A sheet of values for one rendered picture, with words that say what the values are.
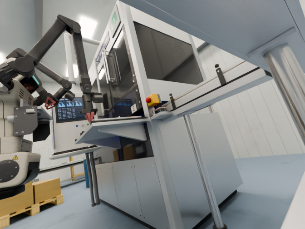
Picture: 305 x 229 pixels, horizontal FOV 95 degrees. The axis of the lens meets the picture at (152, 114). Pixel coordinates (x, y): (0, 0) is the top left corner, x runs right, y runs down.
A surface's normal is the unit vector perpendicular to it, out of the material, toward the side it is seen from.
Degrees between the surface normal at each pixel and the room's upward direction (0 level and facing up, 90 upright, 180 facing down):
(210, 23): 180
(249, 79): 90
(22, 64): 105
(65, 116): 90
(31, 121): 90
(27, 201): 90
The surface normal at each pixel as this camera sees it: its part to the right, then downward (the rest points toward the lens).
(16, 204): 0.73, -0.32
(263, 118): -0.77, 0.04
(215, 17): 0.23, 0.95
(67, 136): 0.42, -0.29
